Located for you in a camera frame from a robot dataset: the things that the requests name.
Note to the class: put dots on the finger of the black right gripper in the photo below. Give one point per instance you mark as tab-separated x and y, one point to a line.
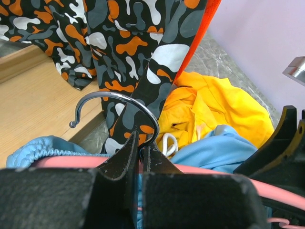
275	145
288	169

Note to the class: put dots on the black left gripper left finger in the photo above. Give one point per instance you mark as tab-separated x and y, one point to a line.
102	197

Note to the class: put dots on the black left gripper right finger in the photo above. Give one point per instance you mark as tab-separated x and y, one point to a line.
172	199

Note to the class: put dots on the light blue shorts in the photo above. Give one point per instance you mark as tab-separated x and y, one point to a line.
222	149

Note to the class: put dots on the yellow shorts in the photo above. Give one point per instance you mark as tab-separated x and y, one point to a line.
200	103

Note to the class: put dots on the patterned shorts on hanger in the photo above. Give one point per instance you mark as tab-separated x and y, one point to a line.
133	47

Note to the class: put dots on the orange shorts on hanger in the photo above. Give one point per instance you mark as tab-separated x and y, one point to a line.
210	10

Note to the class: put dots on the wooden clothes rack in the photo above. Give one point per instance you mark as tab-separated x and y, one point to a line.
35	101

